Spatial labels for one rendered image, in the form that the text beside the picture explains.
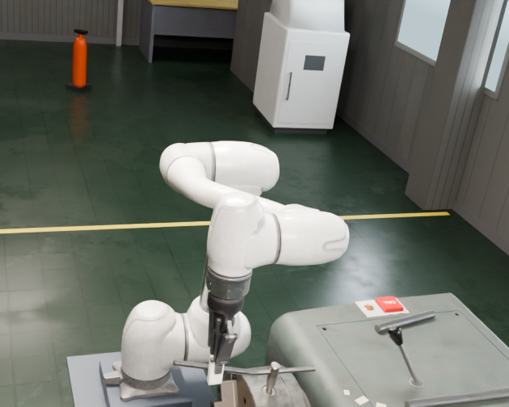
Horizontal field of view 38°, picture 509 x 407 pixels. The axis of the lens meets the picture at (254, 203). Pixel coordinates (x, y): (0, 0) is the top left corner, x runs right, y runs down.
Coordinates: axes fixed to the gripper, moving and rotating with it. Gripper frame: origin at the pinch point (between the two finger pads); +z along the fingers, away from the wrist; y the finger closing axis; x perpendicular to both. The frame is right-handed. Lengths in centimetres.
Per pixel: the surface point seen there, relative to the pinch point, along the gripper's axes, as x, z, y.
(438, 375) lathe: 57, 7, 3
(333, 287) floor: 159, 133, -220
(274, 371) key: 13.8, 2.1, 0.6
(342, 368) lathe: 33.9, 7.3, -3.6
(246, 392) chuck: 9.9, 10.9, -3.4
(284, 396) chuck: 17.6, 9.8, 0.6
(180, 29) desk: 186, 94, -722
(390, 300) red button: 61, 6, -28
